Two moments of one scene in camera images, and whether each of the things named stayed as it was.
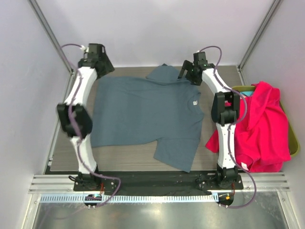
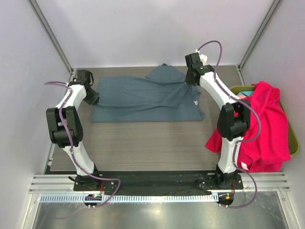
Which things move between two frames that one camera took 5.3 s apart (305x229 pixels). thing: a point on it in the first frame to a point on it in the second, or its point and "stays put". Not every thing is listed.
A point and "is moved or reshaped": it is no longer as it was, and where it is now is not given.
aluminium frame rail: (263, 183) stays put
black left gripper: (105, 66) to (93, 98)
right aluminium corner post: (240, 66) stays put
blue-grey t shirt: (162, 108) is moved or reshaped
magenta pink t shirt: (262, 140) stays put
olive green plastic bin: (294, 142) stays put
